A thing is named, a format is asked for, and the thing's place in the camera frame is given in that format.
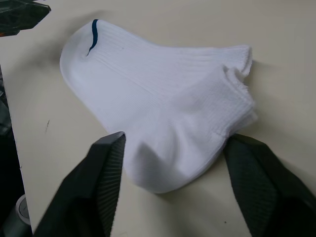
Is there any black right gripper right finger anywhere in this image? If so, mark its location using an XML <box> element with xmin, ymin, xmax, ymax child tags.
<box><xmin>223</xmin><ymin>134</ymin><xmax>316</xmax><ymax>237</ymax></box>

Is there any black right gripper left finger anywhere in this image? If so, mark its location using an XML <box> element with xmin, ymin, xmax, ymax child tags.
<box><xmin>33</xmin><ymin>130</ymin><xmax>127</xmax><ymax>237</ymax></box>

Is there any grey round tape roll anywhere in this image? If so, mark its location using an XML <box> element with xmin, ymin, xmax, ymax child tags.
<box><xmin>14</xmin><ymin>194</ymin><xmax>32</xmax><ymax>223</ymax></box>

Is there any white sock with blue stripe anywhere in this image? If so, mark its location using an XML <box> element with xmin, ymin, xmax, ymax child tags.
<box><xmin>172</xmin><ymin>43</ymin><xmax>254</xmax><ymax>75</ymax></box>
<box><xmin>60</xmin><ymin>19</ymin><xmax>259</xmax><ymax>196</ymax></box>

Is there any dark glossy object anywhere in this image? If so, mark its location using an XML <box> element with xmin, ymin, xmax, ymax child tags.
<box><xmin>0</xmin><ymin>0</ymin><xmax>52</xmax><ymax>38</ymax></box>

